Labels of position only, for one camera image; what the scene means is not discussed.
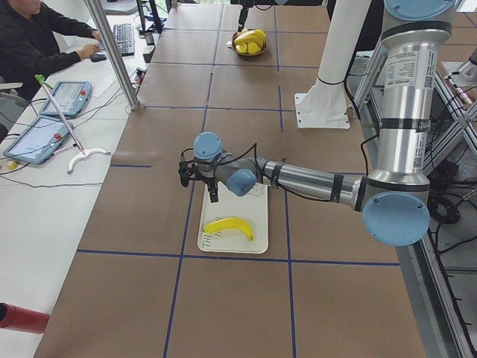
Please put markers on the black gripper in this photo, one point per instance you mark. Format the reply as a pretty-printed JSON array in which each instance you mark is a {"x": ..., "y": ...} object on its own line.
[
  {"x": 211, "y": 183},
  {"x": 244, "y": 13}
]

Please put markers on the white curved plastic piece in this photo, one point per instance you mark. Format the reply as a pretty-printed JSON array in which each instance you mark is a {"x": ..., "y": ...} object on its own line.
[{"x": 87, "y": 158}]

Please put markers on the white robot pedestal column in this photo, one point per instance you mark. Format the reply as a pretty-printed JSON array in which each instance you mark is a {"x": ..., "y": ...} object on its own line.
[{"x": 324, "y": 105}]

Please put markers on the lower blue teach pendant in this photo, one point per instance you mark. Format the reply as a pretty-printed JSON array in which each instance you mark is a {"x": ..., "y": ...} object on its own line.
[{"x": 39, "y": 141}]

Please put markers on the pink metal rod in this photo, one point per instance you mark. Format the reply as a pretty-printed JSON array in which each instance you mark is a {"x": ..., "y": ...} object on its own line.
[{"x": 41, "y": 80}]

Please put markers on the black computer keyboard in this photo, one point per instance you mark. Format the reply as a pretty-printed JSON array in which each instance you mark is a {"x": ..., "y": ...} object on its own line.
[{"x": 124, "y": 37}]

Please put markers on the blue teach pendant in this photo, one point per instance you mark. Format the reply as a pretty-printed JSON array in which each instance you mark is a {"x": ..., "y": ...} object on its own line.
[
  {"x": 39, "y": 141},
  {"x": 71, "y": 96}
]

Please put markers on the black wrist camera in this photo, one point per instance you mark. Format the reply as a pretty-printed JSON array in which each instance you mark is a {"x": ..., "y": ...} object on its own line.
[{"x": 187, "y": 169}]

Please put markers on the red cylinder bottle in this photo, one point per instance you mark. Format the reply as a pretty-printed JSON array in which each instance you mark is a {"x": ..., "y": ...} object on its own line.
[{"x": 22, "y": 319}]

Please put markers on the aluminium frame post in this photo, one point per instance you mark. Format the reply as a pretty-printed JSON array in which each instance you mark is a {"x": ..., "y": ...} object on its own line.
[{"x": 100, "y": 19}]

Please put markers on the white rectangular bear tray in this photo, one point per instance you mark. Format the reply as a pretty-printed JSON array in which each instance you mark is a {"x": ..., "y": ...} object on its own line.
[{"x": 252, "y": 207}]

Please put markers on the brown wicker basket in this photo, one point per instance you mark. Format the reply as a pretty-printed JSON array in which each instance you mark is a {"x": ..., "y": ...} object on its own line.
[{"x": 233, "y": 46}]

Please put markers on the black computer mouse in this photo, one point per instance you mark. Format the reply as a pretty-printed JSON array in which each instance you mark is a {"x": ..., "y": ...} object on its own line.
[{"x": 98, "y": 57}]

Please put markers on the upper blue teach pendant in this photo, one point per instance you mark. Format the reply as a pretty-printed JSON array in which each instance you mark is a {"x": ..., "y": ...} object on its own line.
[{"x": 71, "y": 96}]

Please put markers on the person in black hoodie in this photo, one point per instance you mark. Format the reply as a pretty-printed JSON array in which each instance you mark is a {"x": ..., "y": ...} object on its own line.
[{"x": 28, "y": 45}]

